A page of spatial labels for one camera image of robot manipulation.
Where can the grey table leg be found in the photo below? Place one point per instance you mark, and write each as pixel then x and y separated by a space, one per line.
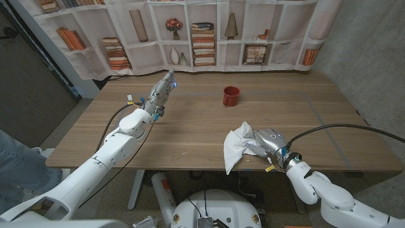
pixel 297 196
pixel 136 190

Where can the white cloth napkin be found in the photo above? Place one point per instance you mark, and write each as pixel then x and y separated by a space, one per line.
pixel 234 149

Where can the red enamel cup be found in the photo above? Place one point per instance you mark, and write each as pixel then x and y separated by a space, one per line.
pixel 230 98

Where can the printed bookshelf backdrop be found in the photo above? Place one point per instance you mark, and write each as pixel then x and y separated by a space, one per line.
pixel 142 57

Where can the white chair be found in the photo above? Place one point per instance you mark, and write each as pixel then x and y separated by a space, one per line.
pixel 68 175

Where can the grey perforated cabinet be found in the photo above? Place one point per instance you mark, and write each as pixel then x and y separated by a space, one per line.
pixel 28 95

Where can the person in blue jeans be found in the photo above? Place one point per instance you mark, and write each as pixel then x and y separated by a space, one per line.
pixel 22 171

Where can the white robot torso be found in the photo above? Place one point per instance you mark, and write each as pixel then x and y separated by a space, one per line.
pixel 221 206

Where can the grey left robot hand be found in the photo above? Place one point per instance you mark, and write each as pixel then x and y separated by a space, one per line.
pixel 157 96

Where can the white cylinder with orange label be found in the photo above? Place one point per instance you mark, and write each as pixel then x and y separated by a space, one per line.
pixel 163 193

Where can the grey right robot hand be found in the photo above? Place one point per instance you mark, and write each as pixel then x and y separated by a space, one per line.
pixel 272 142

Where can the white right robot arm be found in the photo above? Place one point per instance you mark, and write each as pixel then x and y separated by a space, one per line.
pixel 335 196

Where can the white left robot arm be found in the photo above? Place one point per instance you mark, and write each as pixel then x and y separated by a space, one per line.
pixel 90 177

